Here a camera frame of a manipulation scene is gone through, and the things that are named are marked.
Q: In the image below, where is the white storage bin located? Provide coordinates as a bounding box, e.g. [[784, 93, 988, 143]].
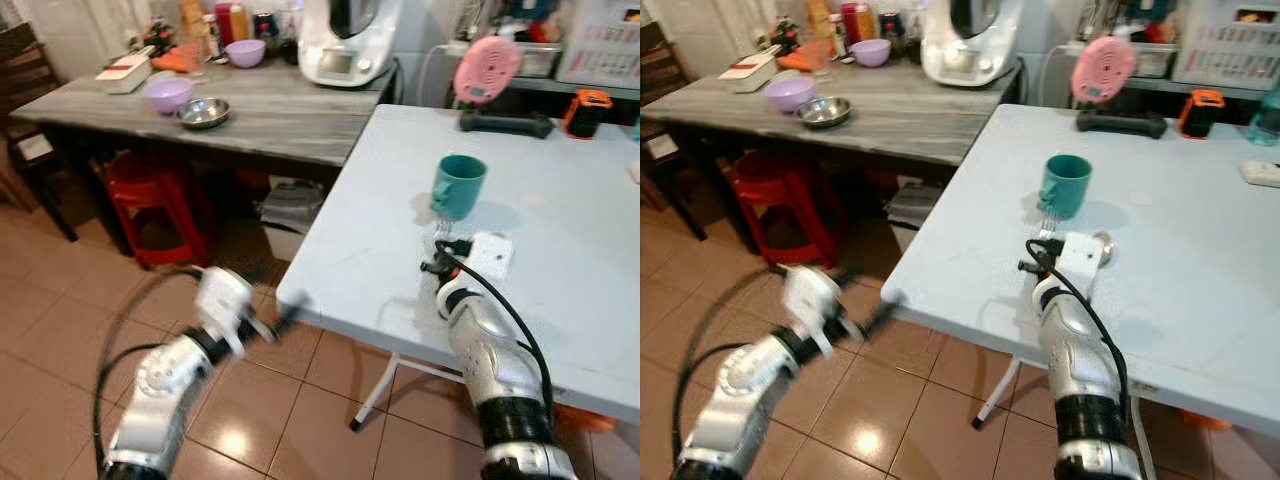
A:
[[884, 181, 947, 257], [259, 179, 327, 264]]

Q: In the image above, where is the teal green mug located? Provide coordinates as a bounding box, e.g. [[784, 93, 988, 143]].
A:
[[430, 153, 489, 222], [1037, 153, 1095, 222]]

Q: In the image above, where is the red plastic stool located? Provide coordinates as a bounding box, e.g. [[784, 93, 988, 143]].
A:
[[727, 150, 843, 267], [98, 150, 217, 270]]

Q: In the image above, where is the white folding table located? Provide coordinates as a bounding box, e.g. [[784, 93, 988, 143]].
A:
[[276, 103, 641, 433], [880, 103, 1280, 480]]

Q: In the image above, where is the black dumbbell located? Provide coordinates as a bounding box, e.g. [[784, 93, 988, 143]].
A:
[[1075, 109, 1169, 140], [458, 109, 555, 140]]

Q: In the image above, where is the grey wood-grain table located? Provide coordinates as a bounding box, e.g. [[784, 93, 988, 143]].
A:
[[8, 58, 403, 259], [640, 58, 1027, 251]]

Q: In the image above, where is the stainless steel bowl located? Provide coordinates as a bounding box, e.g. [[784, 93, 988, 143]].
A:
[[796, 96, 854, 130], [176, 97, 232, 131]]

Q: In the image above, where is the pink round fan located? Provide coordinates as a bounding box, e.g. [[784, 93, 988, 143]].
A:
[[1069, 35, 1139, 106], [452, 35, 524, 106]]

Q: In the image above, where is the orange and black device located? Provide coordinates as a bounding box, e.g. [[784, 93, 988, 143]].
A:
[[1176, 88, 1227, 140], [561, 88, 615, 140]]

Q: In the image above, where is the light purple plastic bowl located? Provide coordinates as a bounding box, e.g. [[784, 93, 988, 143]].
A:
[[141, 78, 196, 115], [763, 77, 817, 114]]

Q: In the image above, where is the grey plastic tray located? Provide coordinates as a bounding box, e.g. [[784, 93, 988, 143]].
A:
[[1131, 41, 1180, 80], [514, 41, 564, 80]]

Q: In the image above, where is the white kitchen cooking machine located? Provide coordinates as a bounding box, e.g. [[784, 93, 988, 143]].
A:
[[919, 0, 1026, 88], [297, 0, 404, 90]]

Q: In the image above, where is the orange object under table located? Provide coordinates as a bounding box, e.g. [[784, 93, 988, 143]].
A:
[[1179, 407, 1234, 432], [554, 402, 617, 434]]

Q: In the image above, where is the clear drinking glass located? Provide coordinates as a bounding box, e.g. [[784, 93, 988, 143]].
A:
[[179, 37, 209, 80], [799, 37, 832, 80]]

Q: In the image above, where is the white flat box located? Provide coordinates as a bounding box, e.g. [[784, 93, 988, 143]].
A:
[[717, 45, 782, 95], [96, 45, 157, 96]]

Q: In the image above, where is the white power strip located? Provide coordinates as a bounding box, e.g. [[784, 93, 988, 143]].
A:
[[1239, 158, 1280, 189]]

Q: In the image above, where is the dark wooden chair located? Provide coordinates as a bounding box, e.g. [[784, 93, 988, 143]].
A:
[[0, 20, 81, 243], [640, 20, 703, 243]]

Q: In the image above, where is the small decorative plant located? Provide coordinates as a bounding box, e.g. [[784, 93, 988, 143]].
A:
[[767, 17, 802, 54], [142, 17, 180, 57]]

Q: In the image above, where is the white plastic crate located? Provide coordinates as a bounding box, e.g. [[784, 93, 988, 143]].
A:
[[555, 0, 641, 90], [1171, 0, 1280, 90]]

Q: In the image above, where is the teal glass bottle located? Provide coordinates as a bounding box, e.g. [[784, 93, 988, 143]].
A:
[[1246, 84, 1280, 149]]

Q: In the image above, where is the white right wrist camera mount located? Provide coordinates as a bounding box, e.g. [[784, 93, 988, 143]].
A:
[[1054, 231, 1107, 283], [464, 232, 517, 283]]

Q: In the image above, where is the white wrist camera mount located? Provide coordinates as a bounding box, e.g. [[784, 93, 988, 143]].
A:
[[194, 266, 257, 357], [464, 232, 517, 283], [780, 264, 853, 357], [1054, 231, 1107, 283]]

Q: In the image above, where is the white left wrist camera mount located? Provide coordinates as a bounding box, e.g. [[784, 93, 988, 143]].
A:
[[780, 264, 853, 357], [194, 266, 257, 357]]

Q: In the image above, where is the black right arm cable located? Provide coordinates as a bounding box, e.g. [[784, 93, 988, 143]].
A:
[[422, 248, 555, 403], [1017, 246, 1133, 411]]

